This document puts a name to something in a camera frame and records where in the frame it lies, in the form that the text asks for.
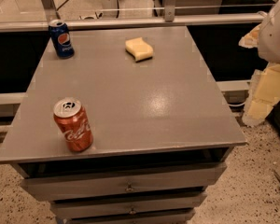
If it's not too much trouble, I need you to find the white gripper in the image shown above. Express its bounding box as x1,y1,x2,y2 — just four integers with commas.
238,0,280,127

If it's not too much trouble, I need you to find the red coke can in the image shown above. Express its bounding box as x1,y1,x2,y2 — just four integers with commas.
53,97,92,152

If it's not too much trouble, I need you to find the blue pepsi can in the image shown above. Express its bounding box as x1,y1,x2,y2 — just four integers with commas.
49,20,75,58

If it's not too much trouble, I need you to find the yellow sponge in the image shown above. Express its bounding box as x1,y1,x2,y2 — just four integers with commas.
125,37,153,62

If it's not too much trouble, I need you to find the grey drawer cabinet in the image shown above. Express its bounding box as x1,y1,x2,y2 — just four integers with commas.
0,25,248,224

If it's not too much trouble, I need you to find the middle grey drawer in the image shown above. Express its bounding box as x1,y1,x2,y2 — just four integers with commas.
50,191,206,218

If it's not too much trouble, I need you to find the grey drawer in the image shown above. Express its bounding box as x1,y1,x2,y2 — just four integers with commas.
66,209,195,224
21,162,227,201
50,191,206,218

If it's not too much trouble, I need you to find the bottom grey drawer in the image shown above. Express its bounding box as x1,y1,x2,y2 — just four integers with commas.
66,209,195,224

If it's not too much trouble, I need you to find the top grey drawer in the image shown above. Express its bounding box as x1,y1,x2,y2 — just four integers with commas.
21,162,227,201

